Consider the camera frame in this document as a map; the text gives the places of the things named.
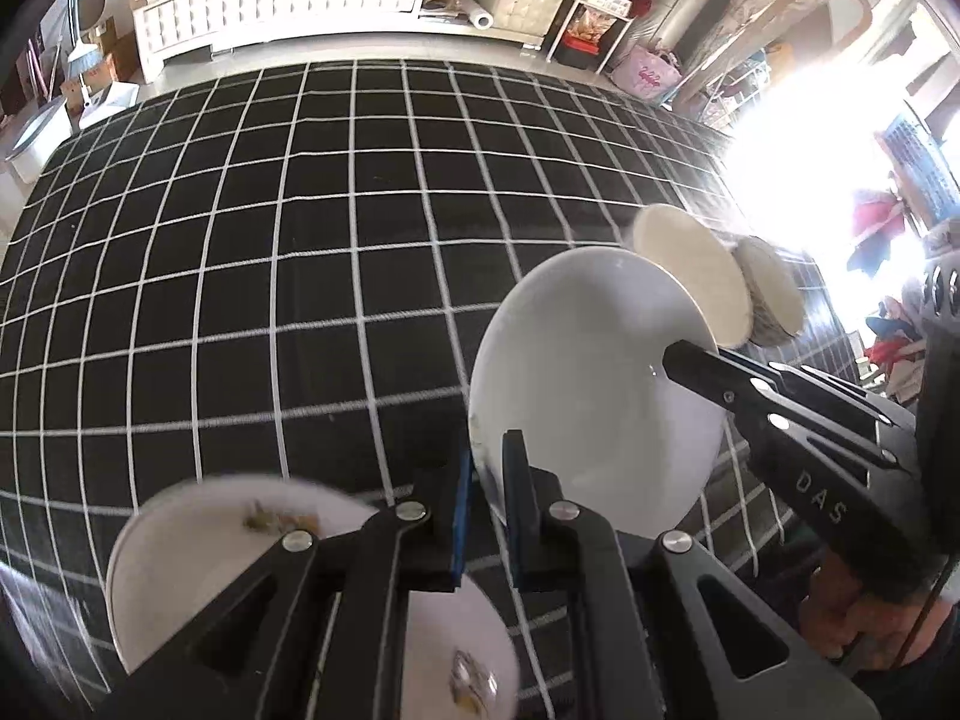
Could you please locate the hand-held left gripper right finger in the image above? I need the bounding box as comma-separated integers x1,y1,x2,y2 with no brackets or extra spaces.
501,429,882,720

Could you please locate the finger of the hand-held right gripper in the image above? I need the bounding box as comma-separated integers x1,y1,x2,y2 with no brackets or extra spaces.
661,340,912,475
765,361,922,428

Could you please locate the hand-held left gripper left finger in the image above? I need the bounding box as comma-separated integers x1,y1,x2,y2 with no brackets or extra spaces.
97,446,475,720

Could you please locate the cream bowl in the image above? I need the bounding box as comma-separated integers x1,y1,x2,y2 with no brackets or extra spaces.
632,204,753,350

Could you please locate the patterned rim bowl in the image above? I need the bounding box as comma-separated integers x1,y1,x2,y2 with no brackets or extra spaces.
731,235,806,350

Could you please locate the white bowl with red pattern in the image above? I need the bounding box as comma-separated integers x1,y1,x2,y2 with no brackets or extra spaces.
469,246,725,539

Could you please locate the cat print white plate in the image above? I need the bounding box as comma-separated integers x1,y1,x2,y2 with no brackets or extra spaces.
105,474,521,720

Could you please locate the person's right forearm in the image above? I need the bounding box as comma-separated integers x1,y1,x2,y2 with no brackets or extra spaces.
847,592,960,720

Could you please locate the person's right hand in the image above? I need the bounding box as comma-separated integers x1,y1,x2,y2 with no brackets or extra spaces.
799,555,871,665

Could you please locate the blue plastic basket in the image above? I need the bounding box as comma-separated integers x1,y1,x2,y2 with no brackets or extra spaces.
874,109,960,230

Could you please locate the pink bag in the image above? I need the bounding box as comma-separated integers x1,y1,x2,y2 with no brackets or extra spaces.
609,43,683,106

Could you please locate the white shelf rack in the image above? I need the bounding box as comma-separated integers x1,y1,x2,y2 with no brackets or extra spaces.
546,0,676,76

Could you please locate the white dustpan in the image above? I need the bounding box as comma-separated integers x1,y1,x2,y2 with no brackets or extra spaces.
75,82,140,128

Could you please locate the white bucket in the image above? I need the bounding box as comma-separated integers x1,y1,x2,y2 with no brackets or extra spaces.
4,101,76,185

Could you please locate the cardboard box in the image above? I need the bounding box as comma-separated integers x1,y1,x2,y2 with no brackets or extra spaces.
64,52,121,113

